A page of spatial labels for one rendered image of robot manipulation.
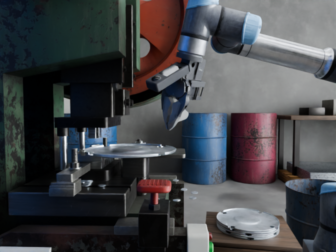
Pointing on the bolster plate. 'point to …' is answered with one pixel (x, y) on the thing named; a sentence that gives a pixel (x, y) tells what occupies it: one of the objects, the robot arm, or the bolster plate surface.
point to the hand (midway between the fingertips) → (167, 125)
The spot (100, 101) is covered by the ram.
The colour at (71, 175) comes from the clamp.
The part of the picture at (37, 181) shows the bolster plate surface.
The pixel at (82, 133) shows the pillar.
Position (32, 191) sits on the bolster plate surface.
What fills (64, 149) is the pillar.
